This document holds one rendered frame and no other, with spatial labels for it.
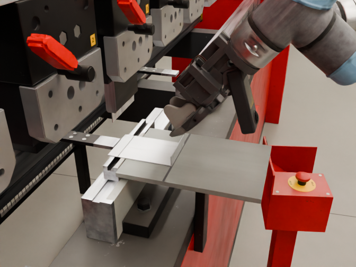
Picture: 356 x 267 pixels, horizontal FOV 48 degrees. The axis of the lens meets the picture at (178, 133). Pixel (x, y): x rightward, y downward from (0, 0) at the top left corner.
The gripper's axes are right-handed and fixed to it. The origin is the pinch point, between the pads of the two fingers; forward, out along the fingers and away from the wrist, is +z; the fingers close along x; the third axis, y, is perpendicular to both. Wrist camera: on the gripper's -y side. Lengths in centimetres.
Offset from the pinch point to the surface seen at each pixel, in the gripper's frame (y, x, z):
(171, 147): -1.5, -2.2, 4.8
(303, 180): -35.4, -27.2, 2.1
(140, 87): 13, -56, 33
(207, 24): 12, -215, 54
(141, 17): 17.2, 8.9, -16.1
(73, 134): 14.9, -0.5, 18.2
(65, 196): 4, -91, 141
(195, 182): -7.4, 7.7, 0.1
